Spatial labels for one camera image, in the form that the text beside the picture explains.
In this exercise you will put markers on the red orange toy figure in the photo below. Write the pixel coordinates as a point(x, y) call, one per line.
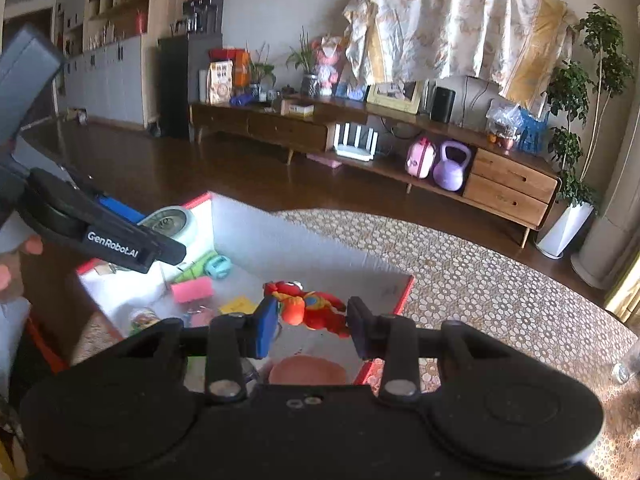
point(320, 310)

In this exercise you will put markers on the floral bed sheet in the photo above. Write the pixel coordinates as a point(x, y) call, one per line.
point(450, 25)

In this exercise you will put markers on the white router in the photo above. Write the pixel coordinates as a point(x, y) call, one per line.
point(355, 149)

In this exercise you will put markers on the small teal toy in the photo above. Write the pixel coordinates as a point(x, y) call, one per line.
point(219, 266)

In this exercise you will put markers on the wall cabinet with shelves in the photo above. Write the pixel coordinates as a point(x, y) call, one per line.
point(115, 80)

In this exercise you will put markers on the standing air conditioner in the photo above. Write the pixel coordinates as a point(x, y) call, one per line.
point(615, 210)

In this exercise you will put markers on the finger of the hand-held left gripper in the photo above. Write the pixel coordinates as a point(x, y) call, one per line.
point(120, 247)
point(122, 210)

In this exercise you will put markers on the printed snack box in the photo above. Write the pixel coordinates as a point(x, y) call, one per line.
point(220, 82)

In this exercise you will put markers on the cream small box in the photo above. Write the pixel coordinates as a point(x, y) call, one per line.
point(296, 108)

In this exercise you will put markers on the clear jar green lid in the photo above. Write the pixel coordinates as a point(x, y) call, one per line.
point(170, 224)

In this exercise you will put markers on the small round tin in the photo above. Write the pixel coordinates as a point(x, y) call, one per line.
point(145, 320)

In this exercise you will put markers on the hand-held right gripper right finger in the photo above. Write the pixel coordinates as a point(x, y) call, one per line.
point(360, 330)

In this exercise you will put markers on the yellow picture frame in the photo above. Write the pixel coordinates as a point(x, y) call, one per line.
point(417, 97)

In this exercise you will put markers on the red cardboard box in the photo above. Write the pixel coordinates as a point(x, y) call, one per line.
point(320, 255)

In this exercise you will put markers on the black speaker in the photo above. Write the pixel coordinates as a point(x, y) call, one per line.
point(442, 105)

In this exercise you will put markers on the patterned tablecloth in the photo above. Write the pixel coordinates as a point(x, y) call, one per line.
point(475, 285)

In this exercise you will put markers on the black coffee machine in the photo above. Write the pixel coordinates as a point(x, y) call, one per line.
point(202, 17)

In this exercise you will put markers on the potted plant grey pot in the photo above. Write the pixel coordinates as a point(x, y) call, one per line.
point(310, 85)

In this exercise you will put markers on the purple kettlebell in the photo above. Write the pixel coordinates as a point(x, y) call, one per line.
point(451, 170)

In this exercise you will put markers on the pink flat pad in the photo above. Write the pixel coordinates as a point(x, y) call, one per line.
point(325, 160)

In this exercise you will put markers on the clear plastic bag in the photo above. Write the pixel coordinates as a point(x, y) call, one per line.
point(502, 122)

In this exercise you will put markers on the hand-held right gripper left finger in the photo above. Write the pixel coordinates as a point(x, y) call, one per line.
point(266, 327)

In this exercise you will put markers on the small leafy plant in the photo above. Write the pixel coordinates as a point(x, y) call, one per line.
point(262, 72)

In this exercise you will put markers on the small yellow box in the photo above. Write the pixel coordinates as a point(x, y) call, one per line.
point(239, 306)

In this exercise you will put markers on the pink doll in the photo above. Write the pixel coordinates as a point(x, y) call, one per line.
point(327, 67)

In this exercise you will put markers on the potted tree white planter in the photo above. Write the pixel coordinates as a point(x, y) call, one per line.
point(565, 230)

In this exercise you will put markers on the black cabinet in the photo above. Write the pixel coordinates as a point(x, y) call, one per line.
point(185, 90)

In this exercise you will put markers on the pink heart-shaped bowl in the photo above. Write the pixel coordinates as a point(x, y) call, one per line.
point(310, 371)

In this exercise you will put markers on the orange bottle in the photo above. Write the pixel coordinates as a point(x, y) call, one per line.
point(241, 70)

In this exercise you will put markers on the pink rectangular block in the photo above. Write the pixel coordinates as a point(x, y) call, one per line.
point(192, 291)

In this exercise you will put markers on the yellow curtain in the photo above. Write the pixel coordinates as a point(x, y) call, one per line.
point(625, 292)

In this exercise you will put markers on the wooden TV cabinet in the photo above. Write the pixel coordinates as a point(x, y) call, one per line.
point(510, 195)

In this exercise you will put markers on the pink toy suitcase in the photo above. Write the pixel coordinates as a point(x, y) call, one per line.
point(420, 159)

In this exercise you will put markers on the person's left hand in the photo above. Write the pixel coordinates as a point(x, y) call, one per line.
point(10, 280)

